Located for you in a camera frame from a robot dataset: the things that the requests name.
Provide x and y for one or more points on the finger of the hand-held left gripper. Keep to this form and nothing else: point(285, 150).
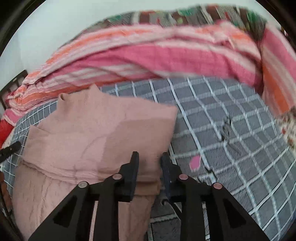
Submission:
point(10, 149)

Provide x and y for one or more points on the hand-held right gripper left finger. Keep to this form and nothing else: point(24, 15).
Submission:
point(134, 166)

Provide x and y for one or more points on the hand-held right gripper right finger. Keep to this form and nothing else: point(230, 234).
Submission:
point(165, 163)

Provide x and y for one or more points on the pink knit sweater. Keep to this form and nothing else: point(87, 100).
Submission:
point(92, 129)

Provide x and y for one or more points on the dark wooden headboard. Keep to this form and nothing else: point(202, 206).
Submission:
point(11, 85)

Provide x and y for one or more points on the grey checked bed sheet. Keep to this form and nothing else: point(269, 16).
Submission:
point(231, 139)

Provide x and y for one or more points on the pink orange striped blanket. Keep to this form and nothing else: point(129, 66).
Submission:
point(138, 60)

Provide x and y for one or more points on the white red floral cloth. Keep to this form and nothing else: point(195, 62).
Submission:
point(288, 129)

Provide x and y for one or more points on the floral patterned quilt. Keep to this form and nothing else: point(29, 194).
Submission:
point(196, 14)

